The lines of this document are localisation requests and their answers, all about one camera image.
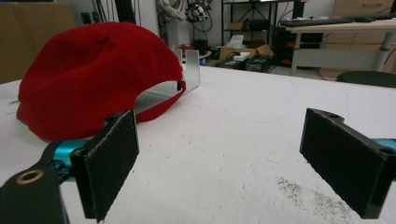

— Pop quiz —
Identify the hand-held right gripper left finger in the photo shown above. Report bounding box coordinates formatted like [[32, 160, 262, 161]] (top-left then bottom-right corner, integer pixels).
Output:
[[40, 109, 140, 224]]

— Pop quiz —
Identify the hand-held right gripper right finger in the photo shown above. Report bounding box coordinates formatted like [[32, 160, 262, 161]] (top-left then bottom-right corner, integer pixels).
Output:
[[299, 107, 396, 219]]

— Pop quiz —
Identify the black metal shelf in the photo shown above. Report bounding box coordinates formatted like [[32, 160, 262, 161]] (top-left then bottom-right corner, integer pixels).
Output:
[[220, 0, 306, 66]]

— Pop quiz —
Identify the open cardboard box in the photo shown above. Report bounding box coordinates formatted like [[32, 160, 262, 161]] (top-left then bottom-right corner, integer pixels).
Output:
[[219, 43, 275, 62]]

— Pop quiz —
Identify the clear acrylic stand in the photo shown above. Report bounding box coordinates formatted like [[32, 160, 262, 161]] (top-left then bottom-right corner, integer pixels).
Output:
[[135, 48, 201, 114]]

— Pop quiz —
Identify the red baseball cap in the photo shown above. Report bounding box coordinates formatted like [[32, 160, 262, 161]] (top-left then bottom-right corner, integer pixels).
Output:
[[16, 21, 187, 142]]

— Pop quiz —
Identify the dark round stool seat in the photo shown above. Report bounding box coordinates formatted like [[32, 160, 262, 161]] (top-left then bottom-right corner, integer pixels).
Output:
[[336, 70, 396, 89]]

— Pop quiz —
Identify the large cardboard sheet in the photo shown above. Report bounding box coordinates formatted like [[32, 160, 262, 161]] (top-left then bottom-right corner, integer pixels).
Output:
[[0, 2, 77, 85]]

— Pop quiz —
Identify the white desk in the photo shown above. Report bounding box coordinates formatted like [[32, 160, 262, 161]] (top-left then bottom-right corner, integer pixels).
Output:
[[285, 19, 396, 77]]

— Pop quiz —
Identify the black equipment case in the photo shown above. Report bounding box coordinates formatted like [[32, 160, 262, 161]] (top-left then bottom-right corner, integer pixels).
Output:
[[218, 55, 275, 74]]

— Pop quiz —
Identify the black keyboard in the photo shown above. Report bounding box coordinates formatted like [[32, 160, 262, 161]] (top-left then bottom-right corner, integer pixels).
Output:
[[279, 18, 355, 28]]

